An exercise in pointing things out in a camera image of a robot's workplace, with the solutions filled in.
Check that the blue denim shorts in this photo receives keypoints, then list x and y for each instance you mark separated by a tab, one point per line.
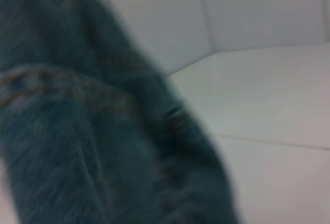
90	131

